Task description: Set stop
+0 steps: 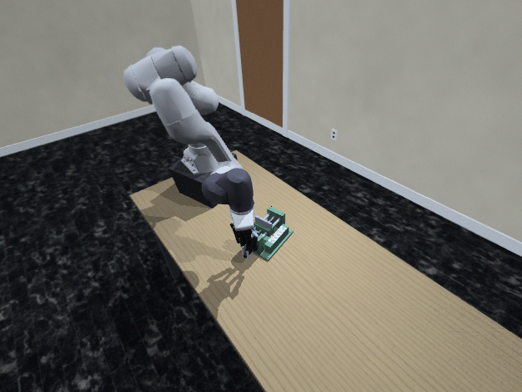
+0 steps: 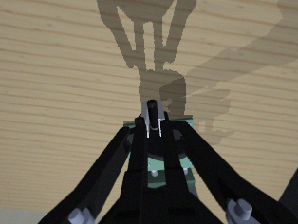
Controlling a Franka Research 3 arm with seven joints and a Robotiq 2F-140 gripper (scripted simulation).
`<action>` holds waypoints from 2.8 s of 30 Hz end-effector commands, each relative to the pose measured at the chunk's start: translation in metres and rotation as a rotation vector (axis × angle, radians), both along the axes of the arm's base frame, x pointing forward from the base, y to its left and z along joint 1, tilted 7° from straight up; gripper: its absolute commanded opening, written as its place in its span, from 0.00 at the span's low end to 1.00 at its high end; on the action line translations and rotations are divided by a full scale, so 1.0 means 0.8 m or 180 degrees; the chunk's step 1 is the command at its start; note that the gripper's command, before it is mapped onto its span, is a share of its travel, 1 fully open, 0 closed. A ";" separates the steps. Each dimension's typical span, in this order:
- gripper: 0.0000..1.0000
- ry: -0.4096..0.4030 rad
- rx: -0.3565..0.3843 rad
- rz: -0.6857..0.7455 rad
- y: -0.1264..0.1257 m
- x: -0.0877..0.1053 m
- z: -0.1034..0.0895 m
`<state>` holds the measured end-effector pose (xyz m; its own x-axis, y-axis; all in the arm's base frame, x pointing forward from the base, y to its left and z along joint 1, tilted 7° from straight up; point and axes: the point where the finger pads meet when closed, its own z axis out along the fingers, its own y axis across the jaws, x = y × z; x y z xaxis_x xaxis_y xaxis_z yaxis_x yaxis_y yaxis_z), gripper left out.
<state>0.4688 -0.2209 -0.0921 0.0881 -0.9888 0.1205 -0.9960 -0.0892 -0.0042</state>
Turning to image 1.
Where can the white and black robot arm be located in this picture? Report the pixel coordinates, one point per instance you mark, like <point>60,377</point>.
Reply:
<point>229,183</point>

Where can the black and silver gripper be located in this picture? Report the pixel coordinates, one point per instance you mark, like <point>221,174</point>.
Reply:
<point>247,242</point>

